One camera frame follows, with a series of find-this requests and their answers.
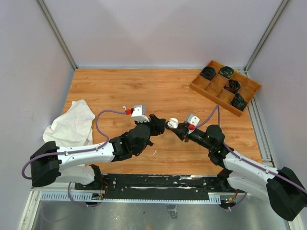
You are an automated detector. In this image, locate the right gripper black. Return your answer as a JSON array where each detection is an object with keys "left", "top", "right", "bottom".
[{"left": 171, "top": 122, "right": 213, "bottom": 150}]

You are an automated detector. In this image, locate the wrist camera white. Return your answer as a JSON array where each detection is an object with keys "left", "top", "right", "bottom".
[
  {"left": 131, "top": 105, "right": 150, "bottom": 123},
  {"left": 185, "top": 114, "right": 200, "bottom": 127}
]

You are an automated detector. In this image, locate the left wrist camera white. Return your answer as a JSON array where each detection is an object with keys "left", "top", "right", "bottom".
[{"left": 131, "top": 105, "right": 150, "bottom": 123}]

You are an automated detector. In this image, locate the wooden compartment tray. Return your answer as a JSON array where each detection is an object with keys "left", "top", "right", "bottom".
[{"left": 189, "top": 60, "right": 261, "bottom": 117}]

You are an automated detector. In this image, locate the dark swirl cup far left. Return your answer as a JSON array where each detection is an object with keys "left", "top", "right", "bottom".
[{"left": 200, "top": 67, "right": 216, "bottom": 81}]

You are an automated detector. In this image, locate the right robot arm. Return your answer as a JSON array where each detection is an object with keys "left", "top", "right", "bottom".
[{"left": 165, "top": 121, "right": 307, "bottom": 221}]

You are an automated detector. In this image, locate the slotted cable duct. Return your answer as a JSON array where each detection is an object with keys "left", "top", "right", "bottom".
[{"left": 39, "top": 193, "right": 222, "bottom": 204}]

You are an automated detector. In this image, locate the dark red swirl cup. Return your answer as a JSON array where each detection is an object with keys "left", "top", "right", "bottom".
[{"left": 224, "top": 80, "right": 241, "bottom": 94}]

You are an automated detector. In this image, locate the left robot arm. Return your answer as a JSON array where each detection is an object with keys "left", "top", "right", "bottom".
[{"left": 29, "top": 114, "right": 166, "bottom": 190}]

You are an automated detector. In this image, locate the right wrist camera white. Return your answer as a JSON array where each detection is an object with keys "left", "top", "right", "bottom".
[{"left": 185, "top": 114, "right": 200, "bottom": 127}]

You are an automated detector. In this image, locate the white cloth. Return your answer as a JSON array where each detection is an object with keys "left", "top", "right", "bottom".
[{"left": 43, "top": 99, "right": 95, "bottom": 147}]

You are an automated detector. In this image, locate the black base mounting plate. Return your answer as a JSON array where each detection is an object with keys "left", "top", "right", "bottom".
[{"left": 74, "top": 174, "right": 236, "bottom": 202}]

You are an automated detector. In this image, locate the blue green swirl cup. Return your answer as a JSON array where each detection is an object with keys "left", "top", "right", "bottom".
[{"left": 230, "top": 93, "right": 247, "bottom": 111}]

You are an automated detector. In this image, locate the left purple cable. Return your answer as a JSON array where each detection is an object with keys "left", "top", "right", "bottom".
[{"left": 21, "top": 109, "right": 134, "bottom": 208}]

